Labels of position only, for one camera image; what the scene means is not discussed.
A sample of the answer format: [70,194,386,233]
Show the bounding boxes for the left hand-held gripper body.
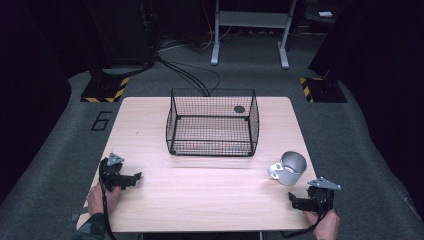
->
[99,152,135,192]

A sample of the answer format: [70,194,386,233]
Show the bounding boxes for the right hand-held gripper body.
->
[301,176,342,214]

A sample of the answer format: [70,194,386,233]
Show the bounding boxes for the silver metal mug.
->
[267,150,308,187]

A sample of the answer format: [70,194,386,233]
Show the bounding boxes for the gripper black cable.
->
[99,159,118,240]
[280,196,331,239]

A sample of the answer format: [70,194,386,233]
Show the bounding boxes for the black wire basket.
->
[165,87,261,158]

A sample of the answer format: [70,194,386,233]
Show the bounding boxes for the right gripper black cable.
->
[280,196,331,239]

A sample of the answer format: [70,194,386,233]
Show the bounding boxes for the black cabinet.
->
[87,0,158,69]

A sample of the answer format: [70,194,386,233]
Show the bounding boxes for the black floor cables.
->
[155,54,222,98]

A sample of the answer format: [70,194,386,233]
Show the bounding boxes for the black yellow striped base plate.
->
[298,76,348,104]
[80,75,131,104]

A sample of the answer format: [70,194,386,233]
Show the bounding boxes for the person's left hand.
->
[86,182,122,216]

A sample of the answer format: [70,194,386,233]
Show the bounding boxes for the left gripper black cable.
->
[99,159,118,240]

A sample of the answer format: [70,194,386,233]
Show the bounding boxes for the person's right hand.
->
[304,208,341,240]

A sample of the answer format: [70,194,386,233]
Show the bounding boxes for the grey tape piece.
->
[69,206,90,223]

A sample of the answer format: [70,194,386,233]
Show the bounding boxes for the white metal stand frame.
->
[210,0,298,70]

